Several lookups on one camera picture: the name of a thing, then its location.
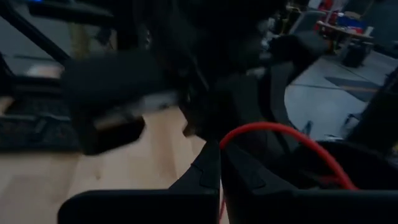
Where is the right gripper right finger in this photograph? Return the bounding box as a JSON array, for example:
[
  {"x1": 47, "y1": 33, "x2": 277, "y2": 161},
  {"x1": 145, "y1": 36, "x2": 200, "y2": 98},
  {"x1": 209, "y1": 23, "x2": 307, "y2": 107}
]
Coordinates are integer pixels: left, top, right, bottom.
[{"x1": 221, "y1": 146, "x2": 398, "y2": 224}]

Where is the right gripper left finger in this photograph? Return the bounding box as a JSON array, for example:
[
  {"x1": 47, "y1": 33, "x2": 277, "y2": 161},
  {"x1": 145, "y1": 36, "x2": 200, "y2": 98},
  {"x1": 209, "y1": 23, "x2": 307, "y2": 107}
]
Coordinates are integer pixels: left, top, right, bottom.
[{"x1": 57, "y1": 139, "x2": 221, "y2": 224}]

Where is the black waste bin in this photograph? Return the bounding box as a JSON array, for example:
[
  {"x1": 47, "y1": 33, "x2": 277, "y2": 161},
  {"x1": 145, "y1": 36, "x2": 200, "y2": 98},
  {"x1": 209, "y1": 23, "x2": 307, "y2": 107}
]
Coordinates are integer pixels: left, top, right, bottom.
[{"x1": 343, "y1": 43, "x2": 369, "y2": 68}]

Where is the wooden table with bins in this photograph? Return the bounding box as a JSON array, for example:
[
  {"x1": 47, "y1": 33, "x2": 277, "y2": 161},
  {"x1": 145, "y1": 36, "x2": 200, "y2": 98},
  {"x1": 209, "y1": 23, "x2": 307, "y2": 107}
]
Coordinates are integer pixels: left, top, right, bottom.
[{"x1": 315, "y1": 18, "x2": 374, "y2": 44}]

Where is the black table frame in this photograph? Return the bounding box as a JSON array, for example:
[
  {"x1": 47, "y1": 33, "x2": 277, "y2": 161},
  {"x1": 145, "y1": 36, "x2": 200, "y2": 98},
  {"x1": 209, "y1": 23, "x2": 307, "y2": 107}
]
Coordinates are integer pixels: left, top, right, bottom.
[{"x1": 0, "y1": 0, "x2": 119, "y2": 94}]

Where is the grey office chair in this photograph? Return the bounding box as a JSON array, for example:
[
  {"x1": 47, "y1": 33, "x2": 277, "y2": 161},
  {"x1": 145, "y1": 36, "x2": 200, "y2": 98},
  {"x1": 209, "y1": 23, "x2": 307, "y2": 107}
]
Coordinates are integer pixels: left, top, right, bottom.
[{"x1": 289, "y1": 9, "x2": 327, "y2": 35}]

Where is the thin red wire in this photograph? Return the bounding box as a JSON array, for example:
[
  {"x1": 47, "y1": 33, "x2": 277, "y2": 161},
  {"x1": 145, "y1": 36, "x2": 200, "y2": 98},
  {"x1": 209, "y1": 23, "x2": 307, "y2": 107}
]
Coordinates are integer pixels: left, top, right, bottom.
[{"x1": 218, "y1": 121, "x2": 360, "y2": 224}]

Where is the black open bit case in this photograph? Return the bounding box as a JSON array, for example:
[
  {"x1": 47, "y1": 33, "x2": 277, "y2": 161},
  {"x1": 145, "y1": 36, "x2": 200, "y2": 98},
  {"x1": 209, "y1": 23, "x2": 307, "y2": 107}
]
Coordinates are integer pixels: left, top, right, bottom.
[{"x1": 0, "y1": 96, "x2": 80, "y2": 152}]

